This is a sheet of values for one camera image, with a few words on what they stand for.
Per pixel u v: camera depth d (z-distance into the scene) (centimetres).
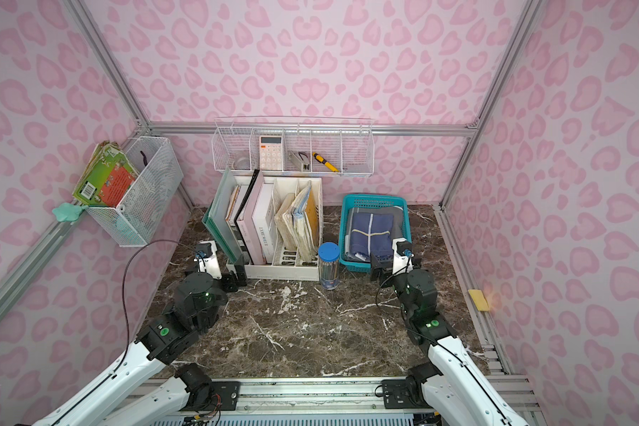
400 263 66
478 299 95
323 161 98
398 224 101
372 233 100
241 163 96
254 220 82
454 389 47
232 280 63
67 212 62
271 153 95
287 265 101
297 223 84
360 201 121
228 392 73
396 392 73
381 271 68
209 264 61
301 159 96
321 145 101
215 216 76
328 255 80
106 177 72
